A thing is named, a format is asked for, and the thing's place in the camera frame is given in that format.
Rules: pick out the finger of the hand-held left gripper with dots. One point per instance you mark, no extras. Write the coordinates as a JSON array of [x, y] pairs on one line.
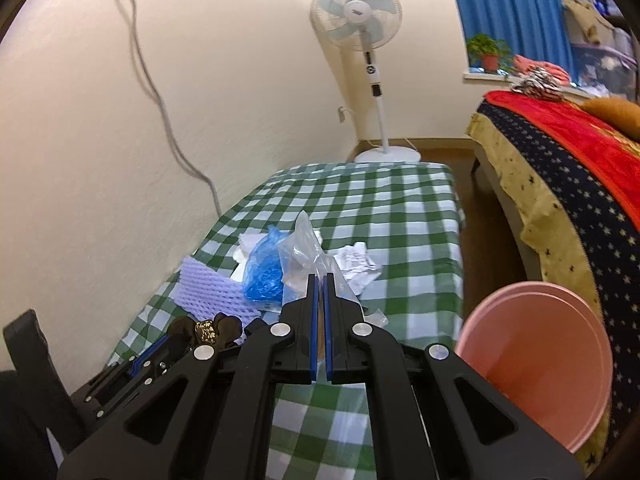
[[150, 350], [252, 329]]

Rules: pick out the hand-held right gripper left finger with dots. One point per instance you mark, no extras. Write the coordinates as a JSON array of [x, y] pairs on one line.
[[312, 330]]

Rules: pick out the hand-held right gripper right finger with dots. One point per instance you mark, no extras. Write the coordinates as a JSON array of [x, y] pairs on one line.
[[329, 330]]

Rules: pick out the dark brown gold wrapper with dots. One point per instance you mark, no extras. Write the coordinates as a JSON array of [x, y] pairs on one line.
[[205, 331]]

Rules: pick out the purple foam fruit net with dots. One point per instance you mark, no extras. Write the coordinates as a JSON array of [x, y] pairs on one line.
[[210, 285]]

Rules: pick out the clear plastic bag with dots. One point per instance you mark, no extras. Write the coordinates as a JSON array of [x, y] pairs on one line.
[[300, 255]]

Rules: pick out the pink plastic bucket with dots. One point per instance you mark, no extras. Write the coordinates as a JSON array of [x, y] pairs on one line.
[[530, 360]]

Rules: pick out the blue plastic bag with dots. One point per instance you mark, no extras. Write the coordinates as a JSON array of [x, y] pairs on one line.
[[262, 270]]

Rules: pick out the crumpled white paper receipt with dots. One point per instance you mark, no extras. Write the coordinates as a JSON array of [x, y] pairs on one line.
[[357, 265]]

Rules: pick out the green checked tablecloth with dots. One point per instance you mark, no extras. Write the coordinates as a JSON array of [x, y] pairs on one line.
[[370, 200]]

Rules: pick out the bed with star blanket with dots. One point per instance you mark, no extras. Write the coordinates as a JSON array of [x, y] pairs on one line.
[[520, 170]]

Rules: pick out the navy star blanket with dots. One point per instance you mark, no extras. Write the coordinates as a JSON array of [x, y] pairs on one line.
[[575, 180]]

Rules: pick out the white windowsill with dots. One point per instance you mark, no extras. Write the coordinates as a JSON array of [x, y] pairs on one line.
[[485, 76]]

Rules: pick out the red blanket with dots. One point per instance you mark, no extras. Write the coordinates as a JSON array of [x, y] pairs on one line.
[[565, 125]]

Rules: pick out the potted green plant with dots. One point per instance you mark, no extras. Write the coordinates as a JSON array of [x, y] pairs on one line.
[[489, 60]]

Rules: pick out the white standing fan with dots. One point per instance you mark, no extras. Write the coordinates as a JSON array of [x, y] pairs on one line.
[[355, 10]]

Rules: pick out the black white striped cloth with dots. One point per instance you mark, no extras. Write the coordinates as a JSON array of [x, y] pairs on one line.
[[537, 82]]

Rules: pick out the brown pillow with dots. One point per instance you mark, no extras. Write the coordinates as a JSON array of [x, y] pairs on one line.
[[615, 112]]

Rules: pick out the blue curtain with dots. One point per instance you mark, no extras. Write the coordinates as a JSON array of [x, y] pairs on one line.
[[510, 0]]

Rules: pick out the clear storage box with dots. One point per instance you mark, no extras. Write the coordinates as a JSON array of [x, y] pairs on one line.
[[605, 70]]

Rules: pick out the beige printed cloth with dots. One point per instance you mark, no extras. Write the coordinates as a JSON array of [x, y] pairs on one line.
[[587, 20]]

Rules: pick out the grey bed frame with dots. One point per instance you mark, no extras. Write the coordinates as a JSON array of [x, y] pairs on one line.
[[505, 205]]

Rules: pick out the white wall outlet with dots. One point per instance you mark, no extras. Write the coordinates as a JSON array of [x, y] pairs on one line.
[[342, 114]]

